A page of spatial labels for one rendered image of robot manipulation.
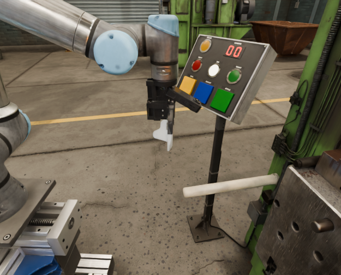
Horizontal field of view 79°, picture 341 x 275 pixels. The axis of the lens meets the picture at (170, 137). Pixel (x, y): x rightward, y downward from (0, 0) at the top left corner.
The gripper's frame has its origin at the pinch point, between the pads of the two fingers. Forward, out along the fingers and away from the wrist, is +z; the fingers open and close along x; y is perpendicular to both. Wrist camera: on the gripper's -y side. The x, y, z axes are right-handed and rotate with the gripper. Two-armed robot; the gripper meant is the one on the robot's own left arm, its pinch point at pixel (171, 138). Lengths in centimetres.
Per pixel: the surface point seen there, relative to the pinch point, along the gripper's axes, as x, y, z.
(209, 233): -26, -25, 92
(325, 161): 13.3, -41.4, -2.4
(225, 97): -14.7, -18.9, -8.7
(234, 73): -18.7, -22.0, -16.5
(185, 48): -463, -15, 50
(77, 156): -105, 100, 93
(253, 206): -17, -43, 53
